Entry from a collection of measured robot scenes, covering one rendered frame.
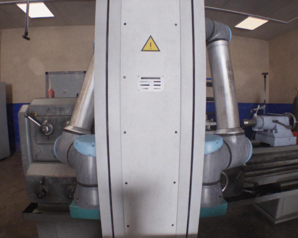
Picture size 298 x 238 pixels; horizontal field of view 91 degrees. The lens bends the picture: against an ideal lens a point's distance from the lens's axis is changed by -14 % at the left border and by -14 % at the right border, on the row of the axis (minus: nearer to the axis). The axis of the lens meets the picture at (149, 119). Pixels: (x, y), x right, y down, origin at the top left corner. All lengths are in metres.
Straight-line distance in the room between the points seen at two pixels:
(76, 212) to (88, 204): 0.08
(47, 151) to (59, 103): 0.38
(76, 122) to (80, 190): 0.31
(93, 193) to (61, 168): 0.71
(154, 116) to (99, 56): 0.24
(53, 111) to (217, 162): 1.16
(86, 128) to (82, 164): 0.22
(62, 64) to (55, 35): 0.83
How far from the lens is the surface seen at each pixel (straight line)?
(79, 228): 1.68
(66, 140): 0.84
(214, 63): 0.89
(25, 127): 1.54
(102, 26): 0.57
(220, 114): 0.84
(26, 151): 1.57
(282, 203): 2.33
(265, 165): 1.85
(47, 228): 1.78
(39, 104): 1.47
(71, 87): 4.77
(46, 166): 1.46
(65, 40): 5.15
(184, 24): 0.58
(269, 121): 2.11
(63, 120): 1.37
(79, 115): 0.85
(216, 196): 0.77
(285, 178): 2.28
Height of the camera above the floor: 1.28
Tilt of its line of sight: 5 degrees down
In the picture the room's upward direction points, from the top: straight up
